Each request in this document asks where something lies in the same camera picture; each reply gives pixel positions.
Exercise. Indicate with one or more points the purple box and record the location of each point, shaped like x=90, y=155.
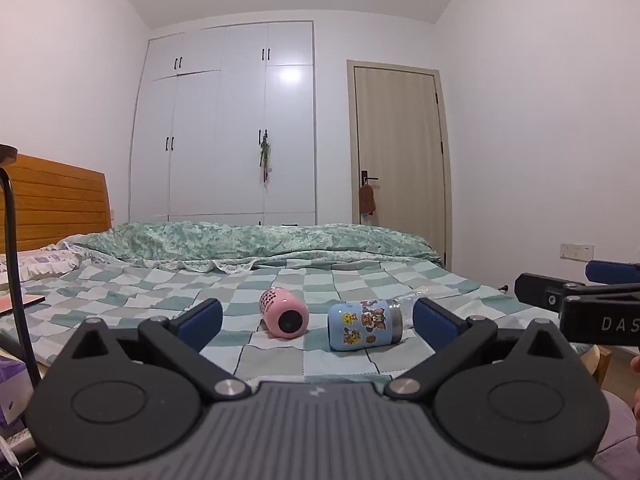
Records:
x=14, y=392

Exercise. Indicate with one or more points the person's leg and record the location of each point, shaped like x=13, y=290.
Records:
x=617, y=440

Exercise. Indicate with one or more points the red book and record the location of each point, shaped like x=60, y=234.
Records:
x=17, y=306

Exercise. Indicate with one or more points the wooden headboard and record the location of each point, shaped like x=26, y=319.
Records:
x=55, y=205

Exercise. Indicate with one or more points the patterned pillow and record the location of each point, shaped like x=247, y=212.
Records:
x=42, y=261

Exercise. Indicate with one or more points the brown hanging pouch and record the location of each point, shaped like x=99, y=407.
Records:
x=367, y=199

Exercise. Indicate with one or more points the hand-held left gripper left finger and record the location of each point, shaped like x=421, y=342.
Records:
x=202, y=321

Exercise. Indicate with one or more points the clear plastic bottle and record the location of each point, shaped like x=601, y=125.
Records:
x=412, y=305

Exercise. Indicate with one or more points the person's right hand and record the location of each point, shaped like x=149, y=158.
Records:
x=637, y=412

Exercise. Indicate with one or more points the white wall socket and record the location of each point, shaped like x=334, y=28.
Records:
x=576, y=251

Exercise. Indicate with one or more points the green floral blanket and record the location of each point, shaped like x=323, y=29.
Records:
x=240, y=242

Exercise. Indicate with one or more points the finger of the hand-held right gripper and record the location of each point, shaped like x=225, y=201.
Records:
x=612, y=271
x=537, y=290

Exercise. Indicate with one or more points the green hanging ornament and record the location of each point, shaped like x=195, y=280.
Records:
x=264, y=155

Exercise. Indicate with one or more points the wooden stool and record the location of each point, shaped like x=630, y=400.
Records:
x=597, y=362

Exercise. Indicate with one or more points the blue cup with cartoon stickers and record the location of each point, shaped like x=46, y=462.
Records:
x=362, y=324

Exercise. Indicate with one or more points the light wooden door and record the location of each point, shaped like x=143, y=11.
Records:
x=400, y=160

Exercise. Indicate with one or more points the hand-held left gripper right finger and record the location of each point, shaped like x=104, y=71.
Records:
x=434, y=324

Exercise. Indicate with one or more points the white wardrobe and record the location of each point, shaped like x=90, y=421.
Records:
x=215, y=130

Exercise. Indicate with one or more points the checked bed sheet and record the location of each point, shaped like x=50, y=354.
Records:
x=320, y=285

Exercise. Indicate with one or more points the pink cup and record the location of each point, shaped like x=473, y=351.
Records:
x=285, y=312

